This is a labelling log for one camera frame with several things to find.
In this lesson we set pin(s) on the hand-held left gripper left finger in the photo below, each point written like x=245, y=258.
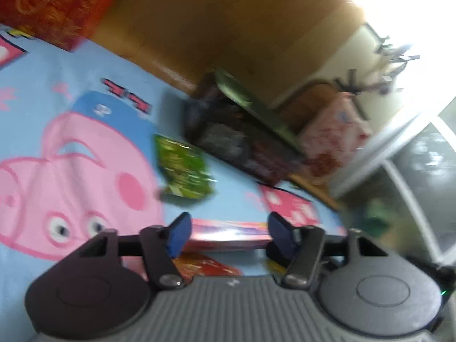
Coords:
x=180, y=234

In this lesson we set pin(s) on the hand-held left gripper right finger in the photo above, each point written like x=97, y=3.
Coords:
x=279, y=231

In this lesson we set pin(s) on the pink snack box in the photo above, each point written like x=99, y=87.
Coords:
x=228, y=237

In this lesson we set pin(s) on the green snack packet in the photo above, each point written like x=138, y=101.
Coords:
x=181, y=167

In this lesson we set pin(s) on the dark storage box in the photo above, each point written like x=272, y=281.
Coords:
x=228, y=139

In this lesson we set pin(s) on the red snack packet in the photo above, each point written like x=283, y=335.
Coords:
x=203, y=265

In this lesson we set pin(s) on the pink plastic bag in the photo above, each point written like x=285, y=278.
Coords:
x=331, y=131

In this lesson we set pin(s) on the white framed glass door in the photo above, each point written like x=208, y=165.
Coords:
x=374, y=153

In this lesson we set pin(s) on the wooden chair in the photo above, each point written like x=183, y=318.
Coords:
x=310, y=103

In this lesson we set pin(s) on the black tape cross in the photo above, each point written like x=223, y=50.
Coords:
x=351, y=85

